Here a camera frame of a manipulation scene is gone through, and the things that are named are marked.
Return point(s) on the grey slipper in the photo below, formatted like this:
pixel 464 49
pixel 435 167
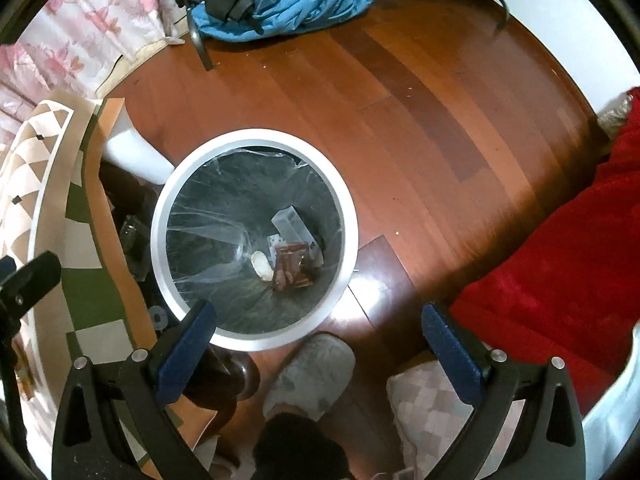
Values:
pixel 314 379

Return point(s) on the checkered tablecloth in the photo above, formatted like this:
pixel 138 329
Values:
pixel 52 200

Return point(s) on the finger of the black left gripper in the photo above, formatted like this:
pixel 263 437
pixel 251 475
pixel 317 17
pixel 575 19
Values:
pixel 22 288

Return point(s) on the pink floral curtain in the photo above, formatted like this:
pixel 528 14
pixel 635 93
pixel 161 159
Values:
pixel 74 45

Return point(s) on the brown snack wrapper in bin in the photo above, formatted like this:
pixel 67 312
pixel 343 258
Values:
pixel 293 269

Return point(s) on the red blanket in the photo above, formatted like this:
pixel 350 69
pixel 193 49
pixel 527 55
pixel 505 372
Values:
pixel 572 289

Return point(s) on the checkered pink cushion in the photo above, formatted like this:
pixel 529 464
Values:
pixel 428 416

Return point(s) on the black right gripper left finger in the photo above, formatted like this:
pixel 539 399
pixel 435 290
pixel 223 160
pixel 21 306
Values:
pixel 89 442

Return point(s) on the grey cosmetics carton box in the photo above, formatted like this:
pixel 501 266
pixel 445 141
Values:
pixel 292 229

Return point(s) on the white round trash bin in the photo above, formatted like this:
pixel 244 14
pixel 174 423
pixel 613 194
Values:
pixel 215 211

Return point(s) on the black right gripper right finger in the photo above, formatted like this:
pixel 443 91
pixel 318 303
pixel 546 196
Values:
pixel 548 442

